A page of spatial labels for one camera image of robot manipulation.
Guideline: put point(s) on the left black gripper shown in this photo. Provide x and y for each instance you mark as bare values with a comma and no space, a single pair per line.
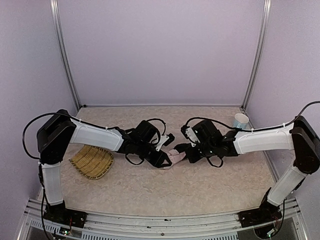
152,154

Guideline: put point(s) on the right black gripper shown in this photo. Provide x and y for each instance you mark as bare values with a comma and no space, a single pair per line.
191,155

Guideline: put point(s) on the pink and black folding umbrella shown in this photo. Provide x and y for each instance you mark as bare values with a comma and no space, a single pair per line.
175,157

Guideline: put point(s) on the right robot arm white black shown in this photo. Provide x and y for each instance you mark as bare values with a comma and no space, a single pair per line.
206,141

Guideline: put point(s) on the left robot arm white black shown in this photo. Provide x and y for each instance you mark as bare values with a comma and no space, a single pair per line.
54,137

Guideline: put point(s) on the light blue paper cup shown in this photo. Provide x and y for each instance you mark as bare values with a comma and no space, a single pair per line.
240,121

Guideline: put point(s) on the woven bamboo tray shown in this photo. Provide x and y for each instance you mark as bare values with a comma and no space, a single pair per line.
92,162

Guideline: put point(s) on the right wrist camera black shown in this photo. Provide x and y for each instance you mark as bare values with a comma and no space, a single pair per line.
190,135

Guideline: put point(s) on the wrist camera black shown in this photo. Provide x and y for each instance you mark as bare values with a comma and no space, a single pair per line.
165,140
190,135

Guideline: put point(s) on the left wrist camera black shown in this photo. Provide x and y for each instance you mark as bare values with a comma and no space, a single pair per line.
165,140

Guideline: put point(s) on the right aluminium corner post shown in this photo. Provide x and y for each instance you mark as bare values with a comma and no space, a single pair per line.
258,53

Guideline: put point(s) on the aluminium corner post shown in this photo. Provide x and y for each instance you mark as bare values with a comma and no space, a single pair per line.
54,5
258,53

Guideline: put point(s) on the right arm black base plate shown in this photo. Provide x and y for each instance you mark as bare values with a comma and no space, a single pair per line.
260,215

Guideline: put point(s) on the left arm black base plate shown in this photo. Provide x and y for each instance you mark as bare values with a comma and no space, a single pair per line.
65,216

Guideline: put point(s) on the aluminium front rail frame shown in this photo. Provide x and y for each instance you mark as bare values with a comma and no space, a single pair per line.
109,226

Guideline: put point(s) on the left aluminium corner post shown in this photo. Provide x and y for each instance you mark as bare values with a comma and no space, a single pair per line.
54,5

